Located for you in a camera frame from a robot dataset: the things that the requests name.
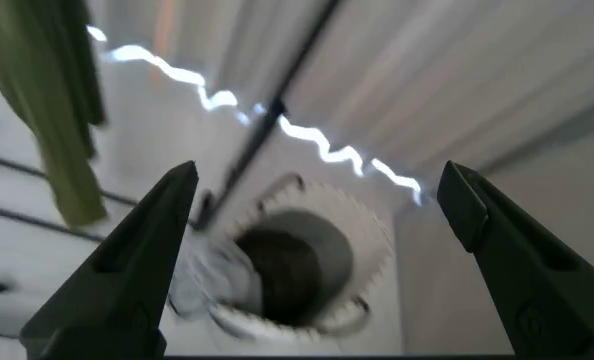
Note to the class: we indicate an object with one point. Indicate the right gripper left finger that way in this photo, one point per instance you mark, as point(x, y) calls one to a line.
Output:
point(122, 280)

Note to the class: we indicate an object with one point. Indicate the green long-sleeved shirt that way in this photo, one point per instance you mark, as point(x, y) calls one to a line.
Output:
point(52, 100)

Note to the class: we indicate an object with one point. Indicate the white laundry basket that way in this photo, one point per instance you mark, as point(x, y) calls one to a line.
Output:
point(367, 235)

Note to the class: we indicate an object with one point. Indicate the black clothes rack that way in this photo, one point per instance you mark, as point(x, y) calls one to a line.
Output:
point(276, 107)

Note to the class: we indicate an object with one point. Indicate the white curtain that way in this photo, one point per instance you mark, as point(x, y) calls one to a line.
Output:
point(427, 75)

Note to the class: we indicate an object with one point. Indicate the pale grey shorts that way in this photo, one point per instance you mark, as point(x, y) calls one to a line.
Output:
point(212, 270)

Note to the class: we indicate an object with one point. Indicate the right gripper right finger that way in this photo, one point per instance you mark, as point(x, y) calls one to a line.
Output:
point(542, 290)

